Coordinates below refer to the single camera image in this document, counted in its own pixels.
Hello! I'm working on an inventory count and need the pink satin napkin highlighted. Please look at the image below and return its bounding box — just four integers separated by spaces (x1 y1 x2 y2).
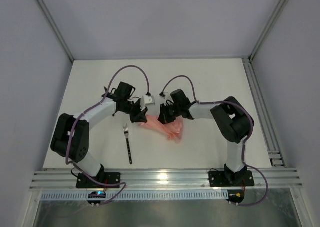
138 115 184 143

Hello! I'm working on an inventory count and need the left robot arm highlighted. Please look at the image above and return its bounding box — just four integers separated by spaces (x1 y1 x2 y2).
50 82 148 189

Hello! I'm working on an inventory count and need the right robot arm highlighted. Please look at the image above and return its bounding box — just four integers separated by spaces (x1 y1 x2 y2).
158 89 255 184

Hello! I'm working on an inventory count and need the black knife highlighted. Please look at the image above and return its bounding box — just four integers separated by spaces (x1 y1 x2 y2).
102 86 116 117

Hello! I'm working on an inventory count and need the left controller board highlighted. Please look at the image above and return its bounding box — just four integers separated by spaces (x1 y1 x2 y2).
87 191 106 206

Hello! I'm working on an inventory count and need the controller board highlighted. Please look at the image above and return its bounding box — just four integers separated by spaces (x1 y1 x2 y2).
87 191 106 206
226 190 245 205

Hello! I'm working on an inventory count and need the right controller board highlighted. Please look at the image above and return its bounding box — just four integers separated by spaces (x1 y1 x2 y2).
226 190 245 205

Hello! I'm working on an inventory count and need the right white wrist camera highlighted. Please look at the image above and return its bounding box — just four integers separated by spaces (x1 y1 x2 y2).
159 92 174 106

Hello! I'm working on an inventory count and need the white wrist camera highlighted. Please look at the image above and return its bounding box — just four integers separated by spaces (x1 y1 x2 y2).
140 94 155 110
159 92 174 106

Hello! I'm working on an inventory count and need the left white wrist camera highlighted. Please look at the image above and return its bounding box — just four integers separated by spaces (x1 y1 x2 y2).
140 94 155 110

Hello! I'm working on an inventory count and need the silver fork black handle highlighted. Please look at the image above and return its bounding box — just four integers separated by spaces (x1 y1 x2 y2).
123 123 133 165

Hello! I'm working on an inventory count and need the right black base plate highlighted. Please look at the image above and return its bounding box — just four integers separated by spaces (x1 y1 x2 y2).
208 166 255 187

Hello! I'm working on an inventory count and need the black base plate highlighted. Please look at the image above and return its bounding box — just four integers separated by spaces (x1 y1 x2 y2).
208 166 255 187
76 172 121 189

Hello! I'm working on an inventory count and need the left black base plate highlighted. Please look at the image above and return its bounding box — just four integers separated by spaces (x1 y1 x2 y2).
76 172 121 189

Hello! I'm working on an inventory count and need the grey slotted cable duct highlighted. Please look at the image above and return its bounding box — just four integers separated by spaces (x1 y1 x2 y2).
40 189 228 201

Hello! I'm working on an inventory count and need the aluminium front rail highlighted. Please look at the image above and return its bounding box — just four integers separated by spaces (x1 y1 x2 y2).
29 168 303 191

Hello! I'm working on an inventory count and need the aluminium rail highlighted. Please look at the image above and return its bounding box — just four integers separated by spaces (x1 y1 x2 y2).
242 58 287 168
29 168 303 191

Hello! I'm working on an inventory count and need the right side aluminium rail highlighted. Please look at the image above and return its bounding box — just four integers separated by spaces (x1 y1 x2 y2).
242 58 287 168

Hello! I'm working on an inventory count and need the left corner frame post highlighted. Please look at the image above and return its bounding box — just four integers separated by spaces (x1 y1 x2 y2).
34 0 75 64

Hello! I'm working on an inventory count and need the corner frame post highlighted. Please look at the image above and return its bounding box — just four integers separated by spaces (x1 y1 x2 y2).
34 0 75 64
248 0 290 62

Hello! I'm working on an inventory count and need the right corner frame post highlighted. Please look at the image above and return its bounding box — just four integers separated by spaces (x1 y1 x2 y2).
248 0 290 62

